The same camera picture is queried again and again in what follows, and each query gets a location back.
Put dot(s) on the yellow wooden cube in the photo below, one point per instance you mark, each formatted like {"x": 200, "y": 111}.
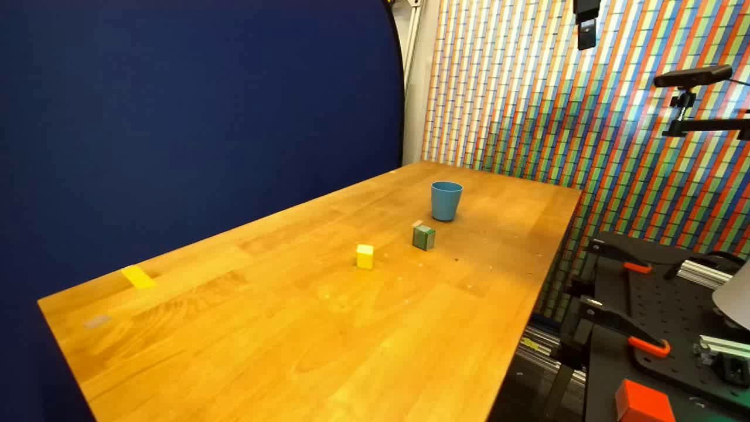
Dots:
{"x": 365, "y": 256}

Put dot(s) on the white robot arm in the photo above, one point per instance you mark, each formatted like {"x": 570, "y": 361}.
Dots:
{"x": 736, "y": 301}

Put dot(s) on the green wooden cube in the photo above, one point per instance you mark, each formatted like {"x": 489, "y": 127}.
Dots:
{"x": 425, "y": 238}

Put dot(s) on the blue plastic cup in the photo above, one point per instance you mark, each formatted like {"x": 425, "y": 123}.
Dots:
{"x": 447, "y": 204}

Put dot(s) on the blue fabric backdrop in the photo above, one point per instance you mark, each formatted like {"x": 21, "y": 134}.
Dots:
{"x": 195, "y": 117}

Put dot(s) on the yellow tape strip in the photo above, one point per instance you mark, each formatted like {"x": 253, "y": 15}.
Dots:
{"x": 140, "y": 278}

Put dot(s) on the black hanging device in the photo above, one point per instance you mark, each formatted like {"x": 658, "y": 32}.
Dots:
{"x": 586, "y": 25}

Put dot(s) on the black perforated cart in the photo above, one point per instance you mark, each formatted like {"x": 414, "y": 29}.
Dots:
{"x": 665, "y": 312}

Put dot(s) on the red-orange block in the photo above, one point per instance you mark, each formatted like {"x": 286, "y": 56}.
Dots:
{"x": 643, "y": 404}

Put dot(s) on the aluminium rail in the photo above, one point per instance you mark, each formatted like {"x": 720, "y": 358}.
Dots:
{"x": 727, "y": 347}
{"x": 703, "y": 274}

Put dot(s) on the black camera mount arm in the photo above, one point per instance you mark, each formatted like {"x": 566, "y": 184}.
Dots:
{"x": 707, "y": 124}

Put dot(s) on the black bar camera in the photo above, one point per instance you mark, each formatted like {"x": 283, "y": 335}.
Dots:
{"x": 692, "y": 75}

